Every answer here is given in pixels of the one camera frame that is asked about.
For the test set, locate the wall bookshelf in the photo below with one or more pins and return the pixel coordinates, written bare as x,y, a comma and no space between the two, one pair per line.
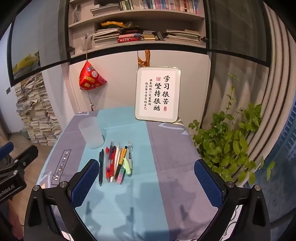
148,47

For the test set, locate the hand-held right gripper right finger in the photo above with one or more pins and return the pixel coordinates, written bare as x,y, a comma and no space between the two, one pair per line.
208,185

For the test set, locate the pink highlighter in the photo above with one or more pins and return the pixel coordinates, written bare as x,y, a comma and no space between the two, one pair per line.
120,177

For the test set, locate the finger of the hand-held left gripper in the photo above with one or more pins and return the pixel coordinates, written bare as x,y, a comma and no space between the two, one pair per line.
27,155
5,150

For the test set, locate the wall switch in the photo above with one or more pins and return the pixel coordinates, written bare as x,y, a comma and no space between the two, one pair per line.
8,90

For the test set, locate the row of upright books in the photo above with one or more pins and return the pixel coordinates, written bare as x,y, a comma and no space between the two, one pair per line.
161,4

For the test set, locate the tall stack of books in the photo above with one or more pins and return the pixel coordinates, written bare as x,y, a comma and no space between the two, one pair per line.
37,115

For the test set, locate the blue and grey tablecloth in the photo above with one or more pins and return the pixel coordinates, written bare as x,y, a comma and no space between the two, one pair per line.
138,208

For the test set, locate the medal with striped ribbon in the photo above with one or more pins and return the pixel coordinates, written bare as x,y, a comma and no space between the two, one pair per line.
143,59

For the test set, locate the glass vase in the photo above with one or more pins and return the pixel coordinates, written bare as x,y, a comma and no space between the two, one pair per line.
77,14

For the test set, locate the frosted plastic cup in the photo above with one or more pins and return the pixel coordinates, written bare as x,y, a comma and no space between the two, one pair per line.
91,134

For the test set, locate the pile of grey magazines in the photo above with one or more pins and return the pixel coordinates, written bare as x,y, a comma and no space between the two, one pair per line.
105,37

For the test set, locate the green leafy plant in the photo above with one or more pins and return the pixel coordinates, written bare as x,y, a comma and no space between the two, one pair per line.
226,148

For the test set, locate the yellow bag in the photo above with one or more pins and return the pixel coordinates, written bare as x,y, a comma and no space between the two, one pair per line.
26,61

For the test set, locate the red pen with black top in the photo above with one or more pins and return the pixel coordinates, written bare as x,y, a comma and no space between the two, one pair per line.
112,160

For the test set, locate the pile of green magazines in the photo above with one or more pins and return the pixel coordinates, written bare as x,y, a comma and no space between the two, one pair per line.
182,36

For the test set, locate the clear pen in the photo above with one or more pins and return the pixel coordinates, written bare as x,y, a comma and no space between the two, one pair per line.
130,153

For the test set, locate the framed calligraphy sign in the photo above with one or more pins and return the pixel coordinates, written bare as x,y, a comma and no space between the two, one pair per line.
159,95

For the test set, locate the white pen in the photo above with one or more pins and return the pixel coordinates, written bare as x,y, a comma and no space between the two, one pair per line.
117,155

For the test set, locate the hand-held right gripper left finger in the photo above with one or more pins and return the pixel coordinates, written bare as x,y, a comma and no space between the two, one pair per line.
84,183

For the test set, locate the red books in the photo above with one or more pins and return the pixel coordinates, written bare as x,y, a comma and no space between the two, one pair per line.
128,38

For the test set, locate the green highlighter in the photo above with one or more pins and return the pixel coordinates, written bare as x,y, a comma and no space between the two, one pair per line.
127,166

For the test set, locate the red pyramid hanging ornament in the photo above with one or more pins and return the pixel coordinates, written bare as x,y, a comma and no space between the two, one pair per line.
91,77

